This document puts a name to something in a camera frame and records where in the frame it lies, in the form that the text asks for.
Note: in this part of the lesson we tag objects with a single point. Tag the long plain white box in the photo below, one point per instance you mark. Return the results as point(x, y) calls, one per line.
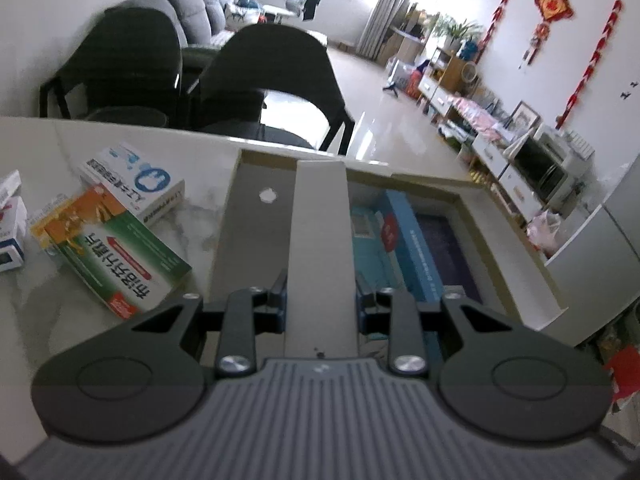
point(320, 240)

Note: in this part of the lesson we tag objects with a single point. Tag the dark purple box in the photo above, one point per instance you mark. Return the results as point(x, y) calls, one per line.
point(450, 255)

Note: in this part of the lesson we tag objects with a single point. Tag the white TV cabinet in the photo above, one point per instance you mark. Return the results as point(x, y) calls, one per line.
point(487, 155)

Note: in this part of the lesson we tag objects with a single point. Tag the white refrigerator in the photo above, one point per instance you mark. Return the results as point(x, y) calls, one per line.
point(600, 240)

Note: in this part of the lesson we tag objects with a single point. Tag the blue cartoon medicine box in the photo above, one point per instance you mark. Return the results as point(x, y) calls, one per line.
point(420, 255)

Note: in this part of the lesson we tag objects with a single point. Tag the pink floral cloth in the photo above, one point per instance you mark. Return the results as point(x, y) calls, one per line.
point(475, 115)

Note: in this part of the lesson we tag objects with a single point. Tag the potted plant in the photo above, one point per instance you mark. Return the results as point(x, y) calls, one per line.
point(457, 30)

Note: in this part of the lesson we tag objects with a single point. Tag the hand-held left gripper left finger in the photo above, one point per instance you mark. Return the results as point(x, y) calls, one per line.
point(278, 305)

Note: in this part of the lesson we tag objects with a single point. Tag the plastic bag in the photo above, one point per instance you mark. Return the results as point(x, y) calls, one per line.
point(545, 232)

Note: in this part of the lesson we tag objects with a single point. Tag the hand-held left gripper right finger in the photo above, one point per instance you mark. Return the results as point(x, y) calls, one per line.
point(364, 305)

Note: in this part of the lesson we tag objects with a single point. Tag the teal white medicine box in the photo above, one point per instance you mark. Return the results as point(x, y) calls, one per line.
point(367, 255)

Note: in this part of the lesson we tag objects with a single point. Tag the wooden shelf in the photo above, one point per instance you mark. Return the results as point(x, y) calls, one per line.
point(452, 67)

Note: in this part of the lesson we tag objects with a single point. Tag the small standing framed picture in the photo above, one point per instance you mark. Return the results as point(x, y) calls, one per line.
point(523, 117)

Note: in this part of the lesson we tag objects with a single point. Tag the cardboard box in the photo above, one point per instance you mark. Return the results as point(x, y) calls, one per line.
point(250, 240)

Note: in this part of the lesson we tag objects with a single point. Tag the red knot ornament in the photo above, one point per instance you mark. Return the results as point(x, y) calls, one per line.
point(550, 7)

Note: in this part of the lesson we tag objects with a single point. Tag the round fan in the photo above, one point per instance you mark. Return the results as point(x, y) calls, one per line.
point(470, 72)

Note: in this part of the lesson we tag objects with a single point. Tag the white blue medicine box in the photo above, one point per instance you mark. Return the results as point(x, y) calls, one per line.
point(135, 185)

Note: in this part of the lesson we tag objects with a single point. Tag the microwave oven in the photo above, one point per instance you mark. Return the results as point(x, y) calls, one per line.
point(545, 170)

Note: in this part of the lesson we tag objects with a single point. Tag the grey curtain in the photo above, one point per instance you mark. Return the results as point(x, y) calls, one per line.
point(385, 10)

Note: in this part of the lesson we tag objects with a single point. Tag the dark dining chair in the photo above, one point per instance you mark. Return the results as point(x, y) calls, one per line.
point(270, 75)
point(115, 60)

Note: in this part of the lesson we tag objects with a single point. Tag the green orange medicine box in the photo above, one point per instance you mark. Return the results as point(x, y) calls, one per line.
point(115, 255)

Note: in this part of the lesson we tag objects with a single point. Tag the grey sofa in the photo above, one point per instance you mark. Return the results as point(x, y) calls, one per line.
point(195, 10)

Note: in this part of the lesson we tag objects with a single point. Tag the small black tripod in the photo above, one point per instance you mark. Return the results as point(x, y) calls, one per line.
point(391, 87)

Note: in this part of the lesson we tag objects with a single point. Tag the white marble desktop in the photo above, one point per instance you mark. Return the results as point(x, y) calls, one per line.
point(30, 305)

